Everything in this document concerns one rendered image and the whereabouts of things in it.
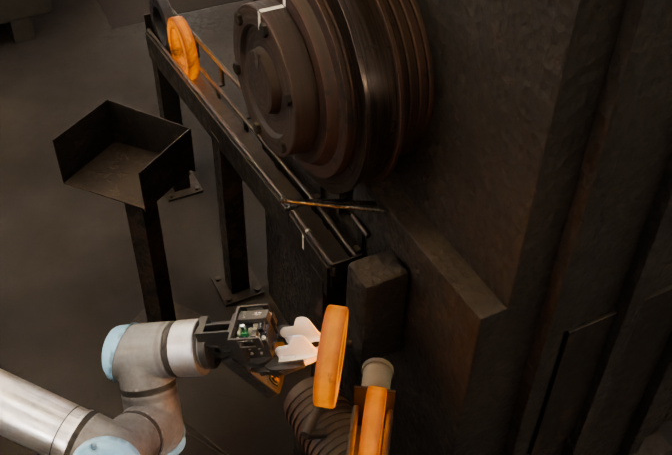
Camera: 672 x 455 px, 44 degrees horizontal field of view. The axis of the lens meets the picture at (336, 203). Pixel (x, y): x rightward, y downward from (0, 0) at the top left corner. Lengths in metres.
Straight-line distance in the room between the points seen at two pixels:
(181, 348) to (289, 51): 0.51
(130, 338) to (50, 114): 2.24
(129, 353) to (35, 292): 1.43
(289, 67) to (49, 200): 1.83
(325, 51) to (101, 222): 1.71
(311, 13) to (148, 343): 0.59
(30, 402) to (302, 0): 0.76
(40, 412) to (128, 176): 0.96
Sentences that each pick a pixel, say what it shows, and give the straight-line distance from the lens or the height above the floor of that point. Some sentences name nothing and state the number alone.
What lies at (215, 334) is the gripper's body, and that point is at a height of 0.95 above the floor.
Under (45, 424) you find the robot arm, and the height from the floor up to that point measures 0.89.
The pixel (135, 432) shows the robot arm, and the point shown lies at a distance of 1.30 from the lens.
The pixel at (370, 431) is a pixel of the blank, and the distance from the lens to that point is 1.38.
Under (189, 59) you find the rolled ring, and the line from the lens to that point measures 2.40.
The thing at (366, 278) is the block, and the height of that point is 0.80.
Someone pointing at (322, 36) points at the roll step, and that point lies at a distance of 1.37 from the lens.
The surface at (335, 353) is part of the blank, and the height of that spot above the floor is 0.97.
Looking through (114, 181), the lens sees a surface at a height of 0.60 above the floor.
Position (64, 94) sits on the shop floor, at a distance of 3.62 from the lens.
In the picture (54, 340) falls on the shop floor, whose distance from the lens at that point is 2.61.
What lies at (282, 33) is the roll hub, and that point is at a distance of 1.39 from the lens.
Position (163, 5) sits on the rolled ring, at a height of 0.74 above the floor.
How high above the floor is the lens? 1.93
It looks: 41 degrees down
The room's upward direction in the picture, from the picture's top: 2 degrees clockwise
